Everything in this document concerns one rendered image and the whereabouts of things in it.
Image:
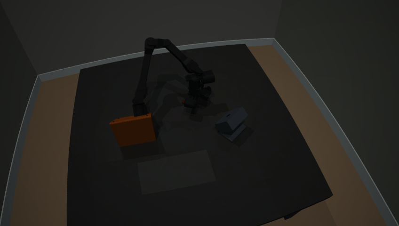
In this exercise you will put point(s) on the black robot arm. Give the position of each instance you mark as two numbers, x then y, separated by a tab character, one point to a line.
190	66

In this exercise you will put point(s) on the dark grey sloped panel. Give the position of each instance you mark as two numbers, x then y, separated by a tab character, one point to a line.
230	125

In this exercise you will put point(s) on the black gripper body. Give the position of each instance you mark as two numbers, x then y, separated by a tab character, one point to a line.
191	103

